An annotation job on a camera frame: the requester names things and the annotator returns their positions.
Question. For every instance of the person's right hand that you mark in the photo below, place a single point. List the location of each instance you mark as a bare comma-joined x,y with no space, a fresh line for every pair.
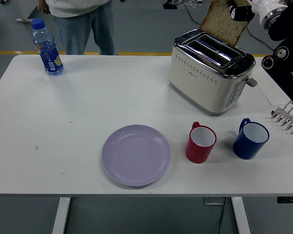
44,6

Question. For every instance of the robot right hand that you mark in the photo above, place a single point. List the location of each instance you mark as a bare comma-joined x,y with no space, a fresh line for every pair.
258,6

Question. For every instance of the bread slice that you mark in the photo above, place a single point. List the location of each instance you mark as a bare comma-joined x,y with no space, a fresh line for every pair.
222,24

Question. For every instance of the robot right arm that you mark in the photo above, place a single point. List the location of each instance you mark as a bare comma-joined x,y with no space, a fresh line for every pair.
290,61

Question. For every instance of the lilac round plate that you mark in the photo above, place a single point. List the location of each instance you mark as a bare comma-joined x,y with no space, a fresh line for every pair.
136,156

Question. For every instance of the person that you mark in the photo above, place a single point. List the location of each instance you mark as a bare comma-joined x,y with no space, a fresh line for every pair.
73,29

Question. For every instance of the clear bottle with blue cap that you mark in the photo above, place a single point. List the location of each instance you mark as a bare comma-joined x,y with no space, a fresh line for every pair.
50,56

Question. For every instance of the yellow floor tape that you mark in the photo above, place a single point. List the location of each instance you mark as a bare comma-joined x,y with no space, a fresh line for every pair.
14,52

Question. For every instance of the black power strip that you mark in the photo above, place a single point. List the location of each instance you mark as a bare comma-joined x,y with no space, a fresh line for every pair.
169,6

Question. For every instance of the cream and chrome toaster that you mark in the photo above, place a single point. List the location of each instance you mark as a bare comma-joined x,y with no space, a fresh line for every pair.
197,83

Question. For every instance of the metal toast rack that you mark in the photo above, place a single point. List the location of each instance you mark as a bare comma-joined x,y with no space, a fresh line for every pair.
279,113

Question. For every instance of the blue mug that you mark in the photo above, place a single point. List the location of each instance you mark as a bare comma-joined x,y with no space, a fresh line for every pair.
245,147

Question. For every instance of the red mug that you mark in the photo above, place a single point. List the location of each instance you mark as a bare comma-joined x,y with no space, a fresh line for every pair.
196,152

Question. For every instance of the black table control panel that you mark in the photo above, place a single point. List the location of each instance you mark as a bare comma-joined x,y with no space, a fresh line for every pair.
289,199

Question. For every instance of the white table leg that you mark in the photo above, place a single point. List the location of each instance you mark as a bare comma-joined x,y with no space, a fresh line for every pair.
61,214
240,214

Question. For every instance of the white desk frame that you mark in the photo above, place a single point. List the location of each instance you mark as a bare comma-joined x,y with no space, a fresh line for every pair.
23,7

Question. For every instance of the clear under-table bracket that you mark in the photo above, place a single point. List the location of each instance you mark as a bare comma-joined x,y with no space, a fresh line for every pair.
213,201

